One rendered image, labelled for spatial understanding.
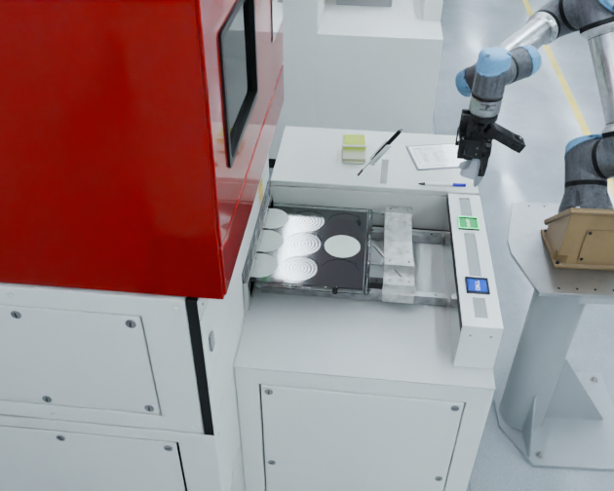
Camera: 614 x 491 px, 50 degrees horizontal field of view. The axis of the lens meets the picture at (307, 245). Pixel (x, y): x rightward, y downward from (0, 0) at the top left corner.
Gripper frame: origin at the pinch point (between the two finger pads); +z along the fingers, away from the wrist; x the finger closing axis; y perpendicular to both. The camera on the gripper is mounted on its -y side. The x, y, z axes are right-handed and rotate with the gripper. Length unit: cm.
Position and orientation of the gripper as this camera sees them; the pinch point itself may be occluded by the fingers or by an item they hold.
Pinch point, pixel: (478, 181)
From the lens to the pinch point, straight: 181.4
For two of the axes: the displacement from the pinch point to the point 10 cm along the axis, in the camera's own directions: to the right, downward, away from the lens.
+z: -0.1, 7.9, 6.2
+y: -9.9, -0.8, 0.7
